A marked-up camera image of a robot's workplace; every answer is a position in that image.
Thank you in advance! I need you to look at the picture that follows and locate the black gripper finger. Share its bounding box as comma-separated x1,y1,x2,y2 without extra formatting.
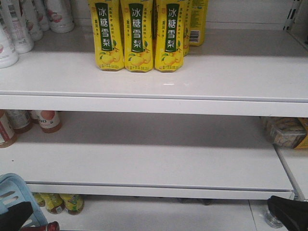
0,202,33,231
267,195,308,231

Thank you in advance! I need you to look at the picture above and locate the light blue plastic basket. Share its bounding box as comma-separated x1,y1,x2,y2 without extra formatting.
0,173,48,231

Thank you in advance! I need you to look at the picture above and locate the coke bottle red label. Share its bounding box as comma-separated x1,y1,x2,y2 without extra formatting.
20,221,60,231

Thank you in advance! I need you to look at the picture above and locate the clear water bottle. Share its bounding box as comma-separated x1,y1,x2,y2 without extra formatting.
264,210,284,229

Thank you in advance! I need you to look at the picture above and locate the yellow lemon tea bottle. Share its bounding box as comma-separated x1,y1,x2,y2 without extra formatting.
59,193,84,215
39,192,65,214

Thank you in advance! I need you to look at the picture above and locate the clear cookie box yellow band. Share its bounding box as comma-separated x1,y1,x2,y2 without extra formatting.
260,116,308,149

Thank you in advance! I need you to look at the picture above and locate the orange C100 juice bottle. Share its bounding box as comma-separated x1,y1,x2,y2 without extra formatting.
35,110,62,133
0,109,17,148
5,110,33,134

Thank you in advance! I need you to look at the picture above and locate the white shelf unit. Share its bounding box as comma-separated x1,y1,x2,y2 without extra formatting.
0,0,308,231

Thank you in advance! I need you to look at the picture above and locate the white peach drink bottle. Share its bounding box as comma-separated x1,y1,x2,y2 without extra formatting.
0,24,19,68
44,0,75,33
1,0,34,54

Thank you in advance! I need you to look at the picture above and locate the yellow pear drink bottle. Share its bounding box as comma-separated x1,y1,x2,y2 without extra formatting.
88,0,125,71
120,0,154,73
154,0,188,72

